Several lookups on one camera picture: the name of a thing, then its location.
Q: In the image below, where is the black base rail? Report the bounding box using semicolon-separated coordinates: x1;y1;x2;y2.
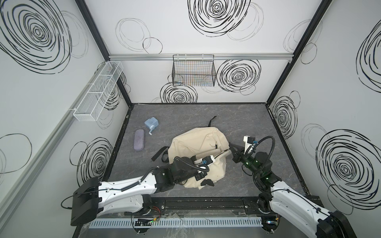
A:
86;196;325;216

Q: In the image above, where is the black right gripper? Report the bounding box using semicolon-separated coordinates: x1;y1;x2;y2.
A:
229;144;262;178

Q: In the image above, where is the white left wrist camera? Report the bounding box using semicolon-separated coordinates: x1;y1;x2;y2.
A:
194;155;215;165

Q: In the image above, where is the black wire basket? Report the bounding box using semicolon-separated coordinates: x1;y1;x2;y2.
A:
171;54;217;87

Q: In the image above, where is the light blue pencil sharpener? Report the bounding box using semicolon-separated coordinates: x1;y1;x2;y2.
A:
144;117;159;135

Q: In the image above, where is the black corrugated cable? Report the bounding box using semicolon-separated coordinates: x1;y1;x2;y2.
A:
243;135;276;163

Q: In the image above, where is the cream canvas backpack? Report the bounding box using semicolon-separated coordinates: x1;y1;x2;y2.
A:
152;123;231;189

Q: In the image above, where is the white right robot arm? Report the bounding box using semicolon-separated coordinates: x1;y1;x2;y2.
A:
229;143;356;238

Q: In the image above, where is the white slotted cable duct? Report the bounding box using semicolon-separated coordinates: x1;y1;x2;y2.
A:
88;217;263;229

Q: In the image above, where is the purple pencil case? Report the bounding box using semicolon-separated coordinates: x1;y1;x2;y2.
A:
134;129;145;151

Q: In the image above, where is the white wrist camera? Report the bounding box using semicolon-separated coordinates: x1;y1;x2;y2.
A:
243;135;257;152
194;155;215;165

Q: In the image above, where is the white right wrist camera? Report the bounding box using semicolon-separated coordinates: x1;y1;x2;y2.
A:
243;135;257;152

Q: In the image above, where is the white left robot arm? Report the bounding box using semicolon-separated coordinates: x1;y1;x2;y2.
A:
70;156;216;227

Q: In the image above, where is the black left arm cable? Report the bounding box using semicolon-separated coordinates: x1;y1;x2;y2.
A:
173;156;210;173

